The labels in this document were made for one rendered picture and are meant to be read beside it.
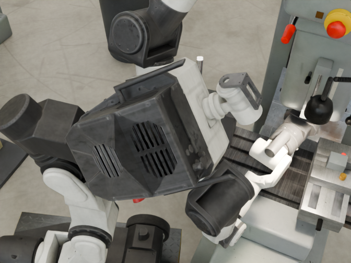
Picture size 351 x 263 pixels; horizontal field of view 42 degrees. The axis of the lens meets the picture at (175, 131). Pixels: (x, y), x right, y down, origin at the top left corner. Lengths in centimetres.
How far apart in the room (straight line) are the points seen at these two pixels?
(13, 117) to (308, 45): 78
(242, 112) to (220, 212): 24
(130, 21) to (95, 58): 271
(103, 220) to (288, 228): 71
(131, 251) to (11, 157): 135
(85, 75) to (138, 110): 264
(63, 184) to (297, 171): 96
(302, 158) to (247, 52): 196
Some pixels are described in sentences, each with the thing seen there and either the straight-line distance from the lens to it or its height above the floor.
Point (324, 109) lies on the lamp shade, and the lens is 126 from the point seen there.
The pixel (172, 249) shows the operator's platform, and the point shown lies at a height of 40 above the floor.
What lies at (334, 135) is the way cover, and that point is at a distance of 202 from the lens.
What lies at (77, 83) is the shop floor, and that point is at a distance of 348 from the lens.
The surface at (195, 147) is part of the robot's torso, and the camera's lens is 97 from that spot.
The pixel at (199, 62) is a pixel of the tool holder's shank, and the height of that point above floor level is 130.
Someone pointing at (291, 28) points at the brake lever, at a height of 171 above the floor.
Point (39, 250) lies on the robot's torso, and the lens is 187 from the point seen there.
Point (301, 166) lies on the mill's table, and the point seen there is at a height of 93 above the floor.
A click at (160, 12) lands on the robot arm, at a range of 98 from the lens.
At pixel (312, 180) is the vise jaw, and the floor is 102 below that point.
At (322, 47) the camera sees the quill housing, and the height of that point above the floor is 158.
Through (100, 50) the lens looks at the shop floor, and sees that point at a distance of 373.
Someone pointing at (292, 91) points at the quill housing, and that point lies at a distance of 143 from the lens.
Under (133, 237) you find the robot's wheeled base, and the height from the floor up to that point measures 61.
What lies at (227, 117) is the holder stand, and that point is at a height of 111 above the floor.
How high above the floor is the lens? 237
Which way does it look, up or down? 50 degrees down
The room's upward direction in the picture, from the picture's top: 2 degrees clockwise
